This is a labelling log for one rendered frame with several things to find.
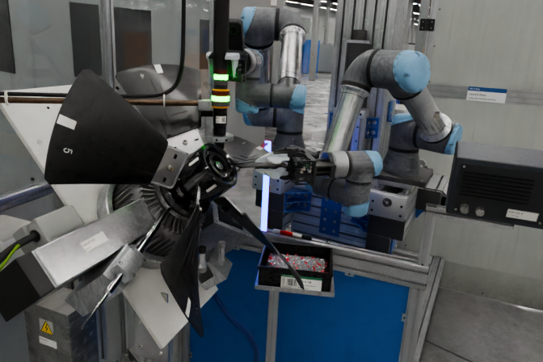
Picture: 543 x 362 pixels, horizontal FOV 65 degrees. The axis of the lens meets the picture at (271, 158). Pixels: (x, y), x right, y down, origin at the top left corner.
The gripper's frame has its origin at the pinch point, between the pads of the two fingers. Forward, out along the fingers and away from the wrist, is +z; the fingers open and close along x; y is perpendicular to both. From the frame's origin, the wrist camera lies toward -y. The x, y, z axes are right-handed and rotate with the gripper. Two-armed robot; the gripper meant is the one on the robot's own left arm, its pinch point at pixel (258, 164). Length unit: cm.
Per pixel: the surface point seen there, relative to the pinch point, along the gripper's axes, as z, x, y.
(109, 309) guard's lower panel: 47, 90, -57
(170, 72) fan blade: 22.6, -22.2, -12.5
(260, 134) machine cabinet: -123, 142, -448
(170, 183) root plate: 24.5, -2.6, 15.3
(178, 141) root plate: 21.8, -8.7, 4.4
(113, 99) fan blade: 35.2, -22.2, 17.9
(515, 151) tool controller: -68, -9, 17
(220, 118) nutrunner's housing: 11.8, -14.3, 4.1
